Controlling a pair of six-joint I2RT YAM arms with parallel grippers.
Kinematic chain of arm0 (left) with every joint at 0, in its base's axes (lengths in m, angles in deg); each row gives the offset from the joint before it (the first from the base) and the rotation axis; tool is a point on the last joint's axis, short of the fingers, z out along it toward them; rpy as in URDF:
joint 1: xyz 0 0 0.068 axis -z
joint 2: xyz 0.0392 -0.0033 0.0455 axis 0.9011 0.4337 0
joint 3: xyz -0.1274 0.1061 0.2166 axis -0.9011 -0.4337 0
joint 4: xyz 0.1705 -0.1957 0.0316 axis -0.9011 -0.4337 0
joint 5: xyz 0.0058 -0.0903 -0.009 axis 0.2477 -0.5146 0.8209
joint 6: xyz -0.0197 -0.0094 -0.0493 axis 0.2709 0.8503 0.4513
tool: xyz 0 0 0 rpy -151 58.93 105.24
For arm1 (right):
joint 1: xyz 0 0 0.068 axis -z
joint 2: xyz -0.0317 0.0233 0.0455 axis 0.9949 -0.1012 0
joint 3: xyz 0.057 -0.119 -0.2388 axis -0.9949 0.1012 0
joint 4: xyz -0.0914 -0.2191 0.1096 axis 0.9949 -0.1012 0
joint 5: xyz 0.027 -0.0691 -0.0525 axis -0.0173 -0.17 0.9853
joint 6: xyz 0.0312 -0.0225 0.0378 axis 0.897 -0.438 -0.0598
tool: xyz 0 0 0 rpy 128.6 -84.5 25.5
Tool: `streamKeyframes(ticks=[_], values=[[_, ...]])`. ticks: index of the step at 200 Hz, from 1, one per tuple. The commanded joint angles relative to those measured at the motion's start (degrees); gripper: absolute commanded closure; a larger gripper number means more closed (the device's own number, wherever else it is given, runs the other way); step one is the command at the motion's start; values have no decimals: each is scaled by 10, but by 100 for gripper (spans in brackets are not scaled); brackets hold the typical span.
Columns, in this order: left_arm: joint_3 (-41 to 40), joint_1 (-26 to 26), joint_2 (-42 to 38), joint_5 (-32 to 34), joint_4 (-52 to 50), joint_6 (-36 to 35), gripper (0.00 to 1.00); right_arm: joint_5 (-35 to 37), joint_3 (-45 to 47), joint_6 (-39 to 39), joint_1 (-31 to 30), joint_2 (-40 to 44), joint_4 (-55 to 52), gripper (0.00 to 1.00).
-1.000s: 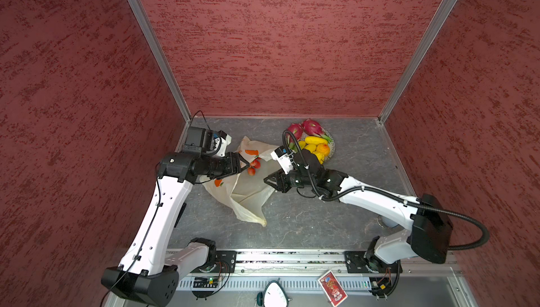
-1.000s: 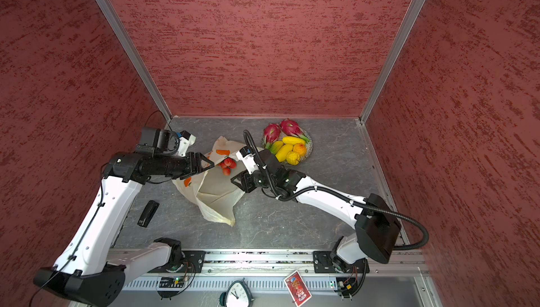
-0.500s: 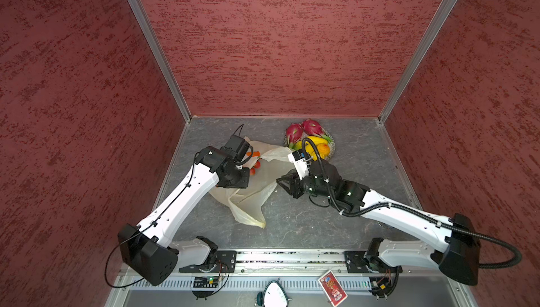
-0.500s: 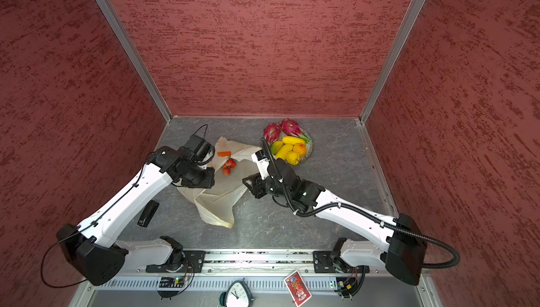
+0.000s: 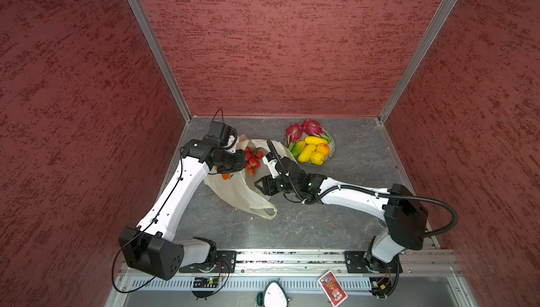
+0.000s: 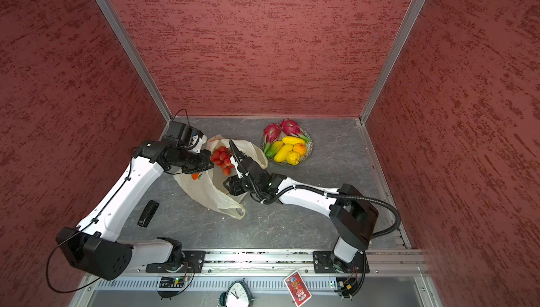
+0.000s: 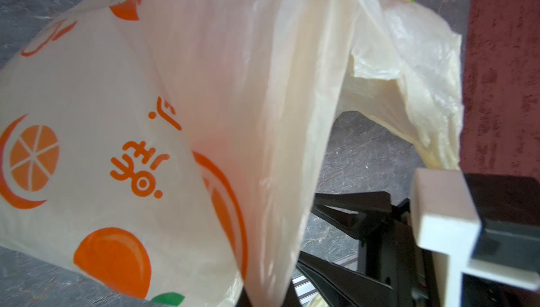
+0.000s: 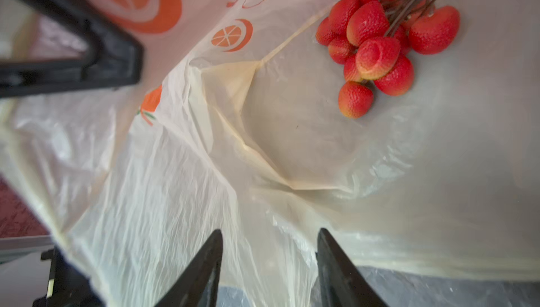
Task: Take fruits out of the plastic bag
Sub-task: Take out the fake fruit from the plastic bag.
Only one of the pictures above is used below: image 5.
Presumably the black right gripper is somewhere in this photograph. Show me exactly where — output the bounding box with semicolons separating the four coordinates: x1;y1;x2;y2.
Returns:
255;172;300;195

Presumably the red lychee bunch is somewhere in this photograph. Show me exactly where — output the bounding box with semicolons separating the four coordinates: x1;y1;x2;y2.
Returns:
244;147;264;176

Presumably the fruit print plastic bag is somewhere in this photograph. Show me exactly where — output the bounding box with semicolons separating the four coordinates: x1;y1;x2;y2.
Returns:
204;135;293;220

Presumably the green mango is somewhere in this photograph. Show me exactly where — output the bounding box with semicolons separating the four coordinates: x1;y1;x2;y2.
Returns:
291;140;307;159

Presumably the orange yellow fruit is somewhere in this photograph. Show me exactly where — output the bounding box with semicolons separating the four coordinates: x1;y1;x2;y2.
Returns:
316;144;331;156

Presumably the pink dragon fruit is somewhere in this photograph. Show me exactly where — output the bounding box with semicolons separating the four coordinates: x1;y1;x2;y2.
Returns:
302;118;333;142
285;124;304;151

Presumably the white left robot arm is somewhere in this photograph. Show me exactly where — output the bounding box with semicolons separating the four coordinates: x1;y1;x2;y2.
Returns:
118;135;245;280

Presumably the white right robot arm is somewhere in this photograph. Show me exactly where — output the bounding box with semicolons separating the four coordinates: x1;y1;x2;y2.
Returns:
255;154;428;272

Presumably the small yellow lemon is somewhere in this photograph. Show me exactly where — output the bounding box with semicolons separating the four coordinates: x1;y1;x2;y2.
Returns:
310;151;326;166

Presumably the white teal alarm clock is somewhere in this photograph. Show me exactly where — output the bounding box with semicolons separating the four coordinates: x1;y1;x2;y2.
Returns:
255;280;290;307

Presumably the red playing card pack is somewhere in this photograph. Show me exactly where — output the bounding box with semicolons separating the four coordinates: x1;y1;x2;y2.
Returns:
317;270;348;307

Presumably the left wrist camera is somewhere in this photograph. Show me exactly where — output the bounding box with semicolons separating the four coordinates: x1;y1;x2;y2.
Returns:
202;121;239;150

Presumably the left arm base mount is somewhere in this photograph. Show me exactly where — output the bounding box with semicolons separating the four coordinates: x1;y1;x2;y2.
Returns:
199;249;238;274

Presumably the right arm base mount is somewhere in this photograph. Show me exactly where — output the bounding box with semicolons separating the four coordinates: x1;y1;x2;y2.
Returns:
344;251;403;274

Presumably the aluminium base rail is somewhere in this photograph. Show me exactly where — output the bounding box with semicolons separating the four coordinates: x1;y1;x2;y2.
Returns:
105;249;477;306

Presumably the black corrugated cable conduit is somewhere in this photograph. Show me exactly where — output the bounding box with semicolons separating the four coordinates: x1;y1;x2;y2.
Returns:
266;139;459;297

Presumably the aluminium corner post left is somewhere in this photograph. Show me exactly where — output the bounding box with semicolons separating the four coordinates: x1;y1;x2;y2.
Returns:
127;0;192;124

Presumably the aluminium corner post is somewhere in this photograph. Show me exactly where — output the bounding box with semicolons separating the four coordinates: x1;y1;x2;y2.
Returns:
378;0;458;126
127;0;192;124

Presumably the aluminium corner post right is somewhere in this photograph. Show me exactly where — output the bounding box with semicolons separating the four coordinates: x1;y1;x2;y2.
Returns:
378;0;458;126

